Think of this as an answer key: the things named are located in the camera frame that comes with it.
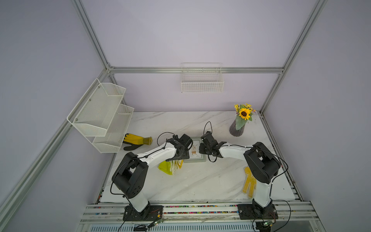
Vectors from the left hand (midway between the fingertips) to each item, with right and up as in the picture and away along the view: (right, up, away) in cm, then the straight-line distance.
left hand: (177, 157), depth 89 cm
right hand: (+16, +2, +9) cm, 19 cm away
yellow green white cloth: (-4, -5, -5) cm, 8 cm away
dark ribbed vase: (+40, +16, +14) cm, 45 cm away
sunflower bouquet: (+41, +27, -3) cm, 49 cm away
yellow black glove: (-31, +9, +10) cm, 34 cm away
